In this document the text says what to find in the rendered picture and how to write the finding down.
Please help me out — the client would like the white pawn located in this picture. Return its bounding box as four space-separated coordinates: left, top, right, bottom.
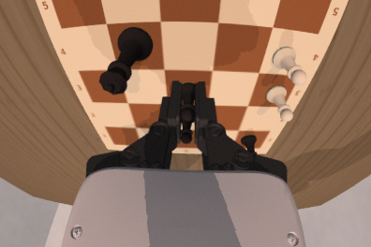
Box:
273 47 307 85
266 85 293 122

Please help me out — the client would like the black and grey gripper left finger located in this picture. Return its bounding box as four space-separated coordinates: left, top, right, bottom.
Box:
86 80 182 177

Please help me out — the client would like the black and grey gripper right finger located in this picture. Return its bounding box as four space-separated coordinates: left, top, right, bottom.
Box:
194 81 287 182

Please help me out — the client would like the brown and cream chessboard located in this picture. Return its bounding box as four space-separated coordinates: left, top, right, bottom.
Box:
36 0 348 153

